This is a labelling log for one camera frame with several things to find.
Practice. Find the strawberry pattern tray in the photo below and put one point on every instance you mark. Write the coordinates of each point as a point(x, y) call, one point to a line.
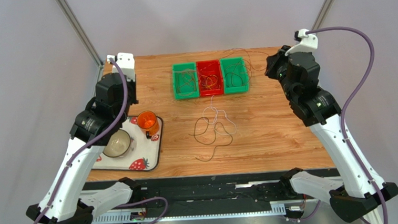
point(143, 155)

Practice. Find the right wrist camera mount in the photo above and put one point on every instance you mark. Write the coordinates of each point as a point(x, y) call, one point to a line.
point(305, 42)

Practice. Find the right green bin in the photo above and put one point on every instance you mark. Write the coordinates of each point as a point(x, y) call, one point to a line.
point(235, 75)

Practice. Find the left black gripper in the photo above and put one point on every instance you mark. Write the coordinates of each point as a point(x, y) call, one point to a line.
point(132, 84)

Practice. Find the red bin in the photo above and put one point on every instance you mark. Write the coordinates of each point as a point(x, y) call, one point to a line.
point(210, 78)

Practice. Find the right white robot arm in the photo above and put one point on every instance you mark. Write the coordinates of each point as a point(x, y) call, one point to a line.
point(361, 188)

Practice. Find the grey bowl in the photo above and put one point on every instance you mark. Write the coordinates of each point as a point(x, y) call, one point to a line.
point(119, 144)

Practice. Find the aluminium frame rail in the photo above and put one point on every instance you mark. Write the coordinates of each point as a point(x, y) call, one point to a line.
point(125, 216)

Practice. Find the left green bin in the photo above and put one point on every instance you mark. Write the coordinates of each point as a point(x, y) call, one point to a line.
point(185, 81)

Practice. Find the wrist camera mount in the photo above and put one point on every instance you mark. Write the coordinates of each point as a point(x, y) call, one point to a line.
point(126, 62)
point(305, 42)

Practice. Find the orange plastic cup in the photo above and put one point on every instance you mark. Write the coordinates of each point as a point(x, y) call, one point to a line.
point(148, 122)

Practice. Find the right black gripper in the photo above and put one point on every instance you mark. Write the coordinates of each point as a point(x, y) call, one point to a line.
point(272, 66)

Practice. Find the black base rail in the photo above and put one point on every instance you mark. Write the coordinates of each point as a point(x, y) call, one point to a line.
point(201, 195)

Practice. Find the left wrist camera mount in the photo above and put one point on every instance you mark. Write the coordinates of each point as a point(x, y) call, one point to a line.
point(126, 62)

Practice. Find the green bin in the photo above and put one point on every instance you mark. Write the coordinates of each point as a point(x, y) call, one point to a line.
point(235, 75)
point(185, 81)

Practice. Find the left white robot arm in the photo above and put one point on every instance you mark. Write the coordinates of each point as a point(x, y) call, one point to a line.
point(103, 116)

